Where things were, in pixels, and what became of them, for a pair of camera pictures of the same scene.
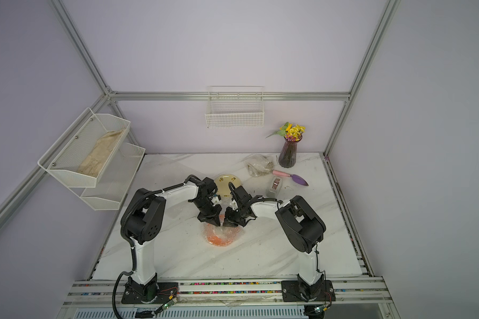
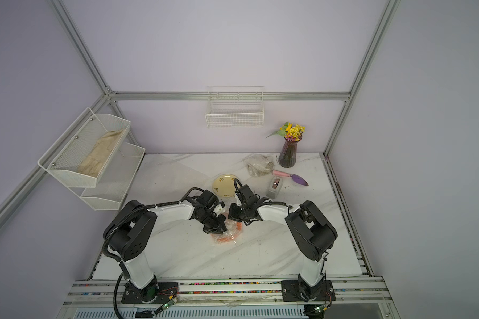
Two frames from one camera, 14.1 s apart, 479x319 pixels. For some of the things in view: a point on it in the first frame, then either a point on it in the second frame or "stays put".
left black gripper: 212,218 → 218,227
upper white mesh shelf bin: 77,143 stays put
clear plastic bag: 221,235 stays put
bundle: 258,165 stays put
